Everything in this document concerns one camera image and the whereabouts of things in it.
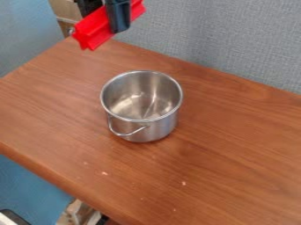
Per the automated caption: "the stainless steel pot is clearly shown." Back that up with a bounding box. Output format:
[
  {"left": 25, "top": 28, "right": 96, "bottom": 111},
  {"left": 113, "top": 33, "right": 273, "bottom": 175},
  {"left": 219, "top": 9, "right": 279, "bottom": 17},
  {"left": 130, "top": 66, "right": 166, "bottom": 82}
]
[{"left": 101, "top": 70, "right": 184, "bottom": 142}]

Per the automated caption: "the light wooden frame under table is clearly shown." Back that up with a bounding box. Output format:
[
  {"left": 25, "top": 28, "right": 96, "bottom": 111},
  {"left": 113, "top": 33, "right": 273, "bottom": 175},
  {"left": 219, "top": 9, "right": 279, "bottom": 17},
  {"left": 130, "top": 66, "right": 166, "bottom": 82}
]
[{"left": 55, "top": 200, "right": 104, "bottom": 225}]

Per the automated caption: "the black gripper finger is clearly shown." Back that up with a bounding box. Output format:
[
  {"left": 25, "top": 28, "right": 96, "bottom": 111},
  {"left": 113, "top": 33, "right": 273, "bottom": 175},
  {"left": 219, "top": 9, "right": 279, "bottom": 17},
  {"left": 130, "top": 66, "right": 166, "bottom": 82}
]
[
  {"left": 106, "top": 0, "right": 132, "bottom": 33},
  {"left": 74, "top": 0, "right": 104, "bottom": 17}
]

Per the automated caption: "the red plastic block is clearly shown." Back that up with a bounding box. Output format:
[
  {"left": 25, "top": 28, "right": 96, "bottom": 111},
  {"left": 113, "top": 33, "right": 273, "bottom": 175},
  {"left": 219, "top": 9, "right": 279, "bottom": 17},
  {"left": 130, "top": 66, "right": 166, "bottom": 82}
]
[{"left": 73, "top": 0, "right": 146, "bottom": 50}]

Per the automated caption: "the black and white device corner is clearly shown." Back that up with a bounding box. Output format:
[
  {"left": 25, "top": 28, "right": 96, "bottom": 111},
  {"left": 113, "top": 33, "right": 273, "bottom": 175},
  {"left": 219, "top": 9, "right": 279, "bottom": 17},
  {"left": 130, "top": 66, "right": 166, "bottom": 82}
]
[{"left": 0, "top": 209, "right": 31, "bottom": 225}]

